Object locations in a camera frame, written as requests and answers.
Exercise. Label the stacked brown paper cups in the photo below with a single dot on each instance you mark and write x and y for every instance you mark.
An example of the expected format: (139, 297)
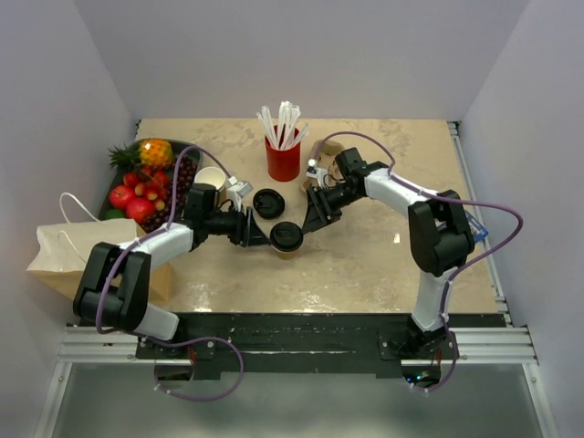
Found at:
(216, 177)

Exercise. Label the green lime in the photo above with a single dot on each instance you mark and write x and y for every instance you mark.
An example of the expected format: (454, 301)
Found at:
(114, 214)

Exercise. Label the blue card packet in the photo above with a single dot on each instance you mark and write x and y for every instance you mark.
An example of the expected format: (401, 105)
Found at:
(479, 232)

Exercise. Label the dark red grape bunch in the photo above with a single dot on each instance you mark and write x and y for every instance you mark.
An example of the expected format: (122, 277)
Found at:
(165, 187)

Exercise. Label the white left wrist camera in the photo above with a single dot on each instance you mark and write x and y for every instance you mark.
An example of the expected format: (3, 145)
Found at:
(238, 190)

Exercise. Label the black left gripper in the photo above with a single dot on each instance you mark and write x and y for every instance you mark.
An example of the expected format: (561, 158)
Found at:
(246, 232)

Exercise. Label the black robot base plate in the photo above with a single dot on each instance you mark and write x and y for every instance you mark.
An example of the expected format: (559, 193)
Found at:
(211, 344)

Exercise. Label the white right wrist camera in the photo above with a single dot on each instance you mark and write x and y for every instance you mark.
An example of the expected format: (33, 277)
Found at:
(315, 172)

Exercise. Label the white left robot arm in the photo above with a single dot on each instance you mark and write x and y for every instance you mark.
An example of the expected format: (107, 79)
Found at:
(113, 291)

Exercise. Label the white wrapped straw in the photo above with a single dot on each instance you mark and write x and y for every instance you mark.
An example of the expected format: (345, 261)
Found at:
(267, 130)
(281, 123)
(292, 113)
(296, 137)
(270, 128)

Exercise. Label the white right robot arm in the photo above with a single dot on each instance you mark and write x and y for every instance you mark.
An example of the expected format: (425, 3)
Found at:
(439, 233)

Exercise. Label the orange pineapple fruit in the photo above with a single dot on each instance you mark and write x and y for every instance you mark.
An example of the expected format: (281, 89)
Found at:
(155, 154)

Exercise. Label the dark green fruit tray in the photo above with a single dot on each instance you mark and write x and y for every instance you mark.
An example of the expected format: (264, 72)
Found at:
(137, 177)

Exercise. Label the brown paper takeout bag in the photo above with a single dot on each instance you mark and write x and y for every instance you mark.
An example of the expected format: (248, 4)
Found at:
(64, 249)

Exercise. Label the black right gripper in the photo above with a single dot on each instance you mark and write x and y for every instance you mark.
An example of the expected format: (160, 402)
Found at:
(317, 215)

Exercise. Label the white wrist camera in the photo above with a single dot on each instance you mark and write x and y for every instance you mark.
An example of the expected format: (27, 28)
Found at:
(238, 190)
(315, 172)

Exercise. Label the white paper coffee cup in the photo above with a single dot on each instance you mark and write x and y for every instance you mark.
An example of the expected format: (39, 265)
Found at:
(286, 254)

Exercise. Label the red apple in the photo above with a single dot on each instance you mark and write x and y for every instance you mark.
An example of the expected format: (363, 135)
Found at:
(139, 209)
(120, 196)

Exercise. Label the black plastic cup lid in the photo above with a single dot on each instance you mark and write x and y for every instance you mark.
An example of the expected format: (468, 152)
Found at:
(269, 204)
(286, 237)

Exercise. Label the red ribbed straw cup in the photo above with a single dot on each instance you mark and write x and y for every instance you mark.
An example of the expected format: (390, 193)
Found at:
(283, 166)

